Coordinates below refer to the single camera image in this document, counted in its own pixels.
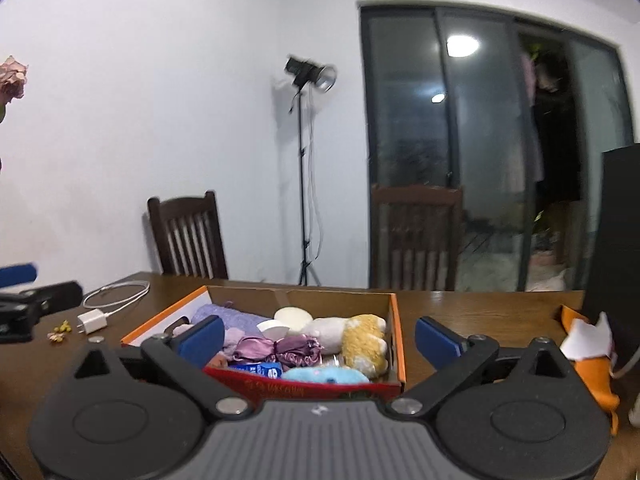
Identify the dried pink rose bouquet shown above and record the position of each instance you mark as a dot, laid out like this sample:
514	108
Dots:
12	77

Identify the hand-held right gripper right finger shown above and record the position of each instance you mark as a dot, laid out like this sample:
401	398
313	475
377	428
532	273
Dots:
439	341

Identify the purple knitted cloth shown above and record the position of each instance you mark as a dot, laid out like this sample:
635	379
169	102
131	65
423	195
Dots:
227	317

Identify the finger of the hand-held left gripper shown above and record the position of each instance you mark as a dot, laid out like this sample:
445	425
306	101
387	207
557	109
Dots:
17	275
57	296

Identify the red cardboard box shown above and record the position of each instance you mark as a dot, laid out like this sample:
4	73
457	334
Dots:
310	300

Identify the orange and white wrapper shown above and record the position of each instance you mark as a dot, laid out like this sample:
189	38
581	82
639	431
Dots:
595	365

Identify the purple satin cloth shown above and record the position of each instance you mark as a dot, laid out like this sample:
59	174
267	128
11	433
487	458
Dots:
290	350

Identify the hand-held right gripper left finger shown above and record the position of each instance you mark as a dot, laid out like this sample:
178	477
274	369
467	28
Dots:
200	342

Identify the white and yellow plush toy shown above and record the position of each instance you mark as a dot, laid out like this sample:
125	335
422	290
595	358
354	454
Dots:
360	342

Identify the light purple fluffy headband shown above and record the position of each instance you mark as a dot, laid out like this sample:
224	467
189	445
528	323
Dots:
231	337

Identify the light blue plush toy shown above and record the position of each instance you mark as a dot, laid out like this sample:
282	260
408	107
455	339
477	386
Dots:
325	375

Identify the dark framed sliding glass door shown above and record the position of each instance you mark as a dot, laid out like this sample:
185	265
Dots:
480	160

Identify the black studio light on stand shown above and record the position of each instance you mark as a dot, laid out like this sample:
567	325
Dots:
302	160

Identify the white charger plug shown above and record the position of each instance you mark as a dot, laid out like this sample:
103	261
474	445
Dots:
91	322

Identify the small yellow dried flowers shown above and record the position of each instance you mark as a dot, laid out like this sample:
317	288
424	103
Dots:
59	334

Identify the dark wooden slatted chair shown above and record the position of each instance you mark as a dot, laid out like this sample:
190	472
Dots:
187	235
415	237

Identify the blue tissue pack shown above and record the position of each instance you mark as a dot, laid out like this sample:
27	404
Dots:
260	369

